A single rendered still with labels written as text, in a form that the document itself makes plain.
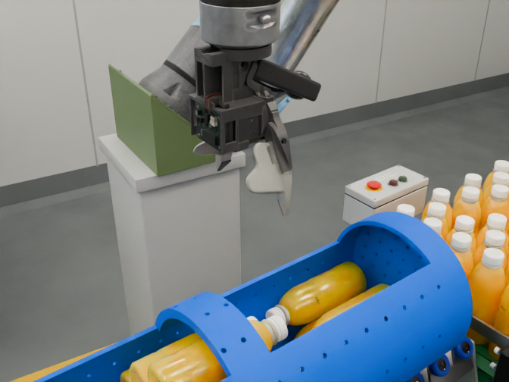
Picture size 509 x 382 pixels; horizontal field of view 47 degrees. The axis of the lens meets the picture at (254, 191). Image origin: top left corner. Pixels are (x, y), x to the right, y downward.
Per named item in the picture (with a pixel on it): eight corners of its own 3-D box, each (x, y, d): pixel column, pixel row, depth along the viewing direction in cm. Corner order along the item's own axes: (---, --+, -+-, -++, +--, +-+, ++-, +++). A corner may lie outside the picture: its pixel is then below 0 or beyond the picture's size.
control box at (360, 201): (341, 220, 148) (345, 184, 143) (394, 197, 159) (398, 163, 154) (370, 237, 141) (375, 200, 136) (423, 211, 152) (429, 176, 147)
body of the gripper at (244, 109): (189, 139, 72) (184, 41, 66) (246, 123, 76) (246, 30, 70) (223, 161, 66) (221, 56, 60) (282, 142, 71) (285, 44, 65)
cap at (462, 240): (470, 252, 120) (472, 245, 119) (451, 249, 121) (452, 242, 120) (469, 242, 123) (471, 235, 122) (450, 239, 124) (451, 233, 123)
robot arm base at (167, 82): (126, 76, 158) (148, 46, 158) (170, 108, 173) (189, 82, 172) (162, 101, 146) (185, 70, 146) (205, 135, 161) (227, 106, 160)
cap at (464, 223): (451, 227, 128) (451, 219, 128) (463, 222, 130) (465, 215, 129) (463, 235, 125) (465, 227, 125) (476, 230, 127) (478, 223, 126)
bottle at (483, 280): (454, 336, 124) (469, 265, 115) (462, 317, 130) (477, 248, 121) (488, 348, 121) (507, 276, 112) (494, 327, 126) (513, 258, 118)
